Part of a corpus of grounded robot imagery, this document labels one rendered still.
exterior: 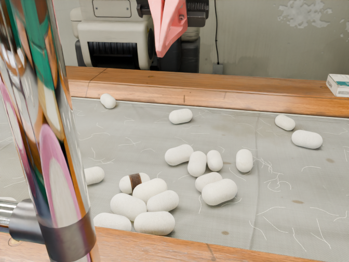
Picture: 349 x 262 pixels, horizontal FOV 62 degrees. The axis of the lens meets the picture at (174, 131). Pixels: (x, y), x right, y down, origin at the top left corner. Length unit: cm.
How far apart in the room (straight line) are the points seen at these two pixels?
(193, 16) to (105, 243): 31
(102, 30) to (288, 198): 80
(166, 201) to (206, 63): 222
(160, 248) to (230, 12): 224
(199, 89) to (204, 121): 8
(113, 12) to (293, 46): 175
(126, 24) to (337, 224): 82
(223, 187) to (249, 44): 219
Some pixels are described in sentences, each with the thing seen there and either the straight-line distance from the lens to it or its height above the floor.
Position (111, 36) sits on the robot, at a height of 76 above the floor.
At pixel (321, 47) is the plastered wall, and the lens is 258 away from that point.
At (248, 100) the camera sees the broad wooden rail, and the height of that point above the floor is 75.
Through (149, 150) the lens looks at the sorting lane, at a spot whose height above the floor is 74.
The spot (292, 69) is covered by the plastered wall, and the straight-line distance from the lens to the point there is 256.
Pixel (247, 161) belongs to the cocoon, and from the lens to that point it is 34.
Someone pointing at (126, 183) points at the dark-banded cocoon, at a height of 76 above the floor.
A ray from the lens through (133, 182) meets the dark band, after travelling 30.
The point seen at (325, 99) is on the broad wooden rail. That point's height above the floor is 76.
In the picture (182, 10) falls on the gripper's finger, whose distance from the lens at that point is 41.
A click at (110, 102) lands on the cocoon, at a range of 50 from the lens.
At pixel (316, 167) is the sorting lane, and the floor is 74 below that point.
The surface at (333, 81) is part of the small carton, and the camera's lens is 57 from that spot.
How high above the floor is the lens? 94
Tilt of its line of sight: 29 degrees down
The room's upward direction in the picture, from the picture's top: straight up
